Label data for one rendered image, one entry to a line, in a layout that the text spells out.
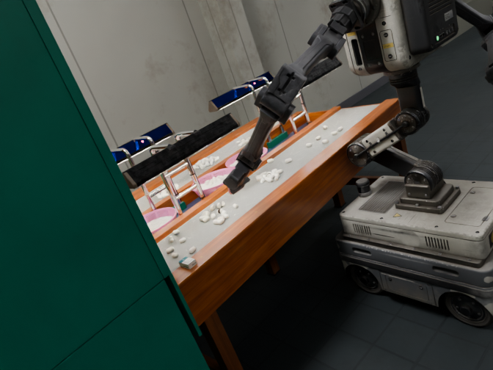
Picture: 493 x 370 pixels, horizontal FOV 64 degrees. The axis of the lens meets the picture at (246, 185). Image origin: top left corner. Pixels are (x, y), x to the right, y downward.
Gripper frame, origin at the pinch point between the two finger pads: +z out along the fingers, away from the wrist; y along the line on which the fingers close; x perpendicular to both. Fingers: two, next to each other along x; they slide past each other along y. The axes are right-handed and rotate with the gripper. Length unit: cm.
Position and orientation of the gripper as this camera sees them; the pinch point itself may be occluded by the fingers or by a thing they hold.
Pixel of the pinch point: (230, 191)
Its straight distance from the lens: 166.2
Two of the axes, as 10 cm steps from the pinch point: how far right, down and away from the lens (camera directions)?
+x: 6.9, 6.9, -2.1
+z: -3.2, 5.5, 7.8
